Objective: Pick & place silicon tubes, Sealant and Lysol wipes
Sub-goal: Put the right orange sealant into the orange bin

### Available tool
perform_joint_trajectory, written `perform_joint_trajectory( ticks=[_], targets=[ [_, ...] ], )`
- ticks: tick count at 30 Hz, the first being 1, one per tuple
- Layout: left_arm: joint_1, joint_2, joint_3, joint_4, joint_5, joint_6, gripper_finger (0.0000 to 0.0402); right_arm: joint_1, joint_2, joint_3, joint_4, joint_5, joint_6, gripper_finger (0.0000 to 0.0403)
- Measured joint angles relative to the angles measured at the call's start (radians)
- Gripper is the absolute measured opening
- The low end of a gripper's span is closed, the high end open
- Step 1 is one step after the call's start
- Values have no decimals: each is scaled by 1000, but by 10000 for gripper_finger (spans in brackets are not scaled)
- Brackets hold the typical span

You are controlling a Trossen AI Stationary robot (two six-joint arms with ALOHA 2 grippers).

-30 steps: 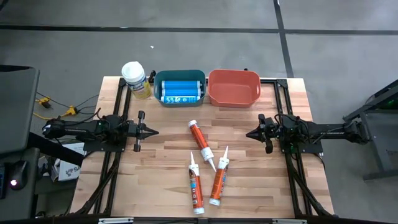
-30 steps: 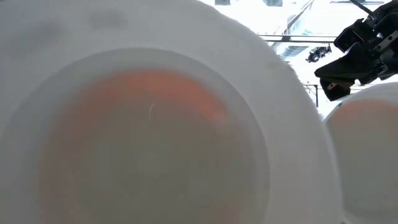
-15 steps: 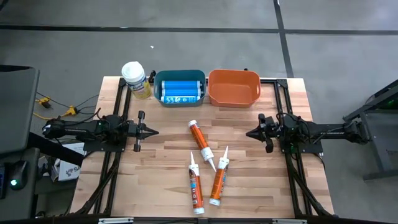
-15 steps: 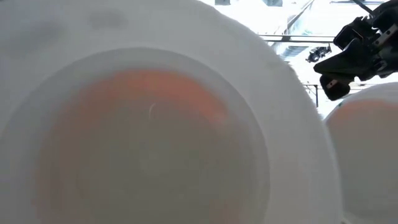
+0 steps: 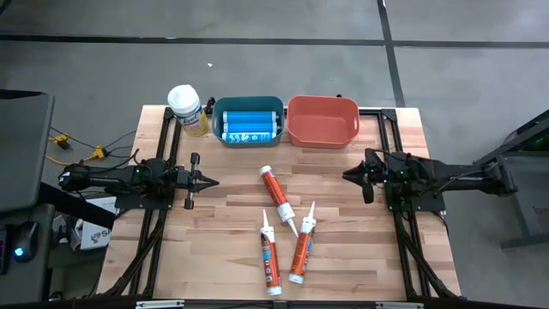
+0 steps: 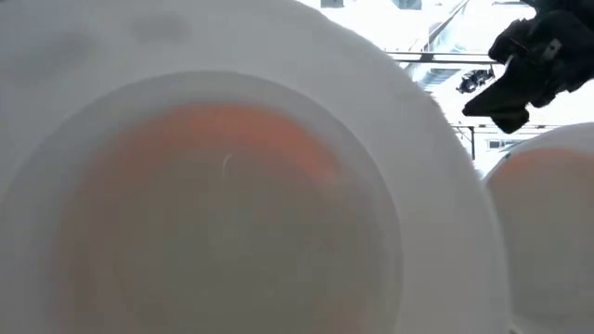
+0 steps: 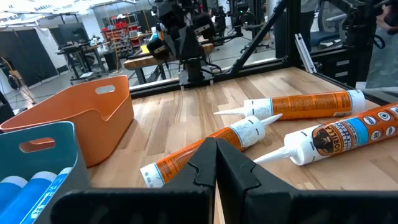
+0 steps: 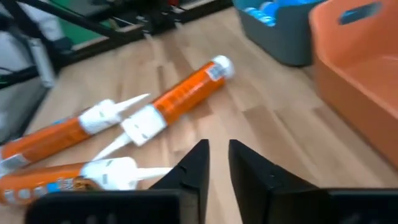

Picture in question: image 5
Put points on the orange plastic bin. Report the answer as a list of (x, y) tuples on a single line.
[(321, 129)]

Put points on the black keyboard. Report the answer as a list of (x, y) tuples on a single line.
[(3, 253)]

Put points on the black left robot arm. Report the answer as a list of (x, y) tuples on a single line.
[(111, 178)]

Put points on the orange sealant tube white nozzle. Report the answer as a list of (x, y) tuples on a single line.
[(301, 251), (276, 193), (271, 262)]

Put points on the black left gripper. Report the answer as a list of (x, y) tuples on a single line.
[(195, 182)]

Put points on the black diagonal bar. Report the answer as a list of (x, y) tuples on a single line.
[(77, 206)]

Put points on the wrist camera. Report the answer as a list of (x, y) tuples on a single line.
[(183, 179), (379, 163)]

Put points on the teal plastic bin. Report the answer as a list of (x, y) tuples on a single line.
[(249, 103)]

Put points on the dark gray monitor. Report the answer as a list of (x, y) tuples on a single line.
[(21, 150)]

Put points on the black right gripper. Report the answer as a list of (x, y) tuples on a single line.
[(369, 184)]

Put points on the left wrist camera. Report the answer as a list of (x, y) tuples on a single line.
[(183, 179)]

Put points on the white cardboard box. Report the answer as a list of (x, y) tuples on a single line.
[(96, 236)]

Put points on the small black bracket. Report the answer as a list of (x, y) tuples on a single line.
[(210, 105)]

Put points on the Lysol wipes canister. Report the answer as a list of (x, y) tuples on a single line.
[(191, 116)]

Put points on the silver metal bracket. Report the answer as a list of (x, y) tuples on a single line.
[(399, 305), (158, 304)]

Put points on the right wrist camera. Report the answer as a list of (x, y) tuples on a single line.
[(379, 163)]

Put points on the black computer mouse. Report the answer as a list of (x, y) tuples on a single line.
[(25, 240)]

